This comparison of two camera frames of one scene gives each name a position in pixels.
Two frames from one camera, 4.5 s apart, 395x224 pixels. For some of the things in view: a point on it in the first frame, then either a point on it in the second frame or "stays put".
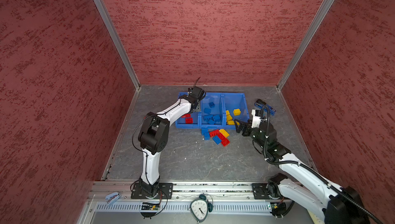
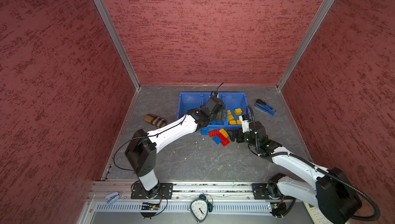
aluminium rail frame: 111,203 stays put
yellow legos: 229,119 stays put
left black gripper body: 198,108 to 217,116
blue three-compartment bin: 217,110 stays put
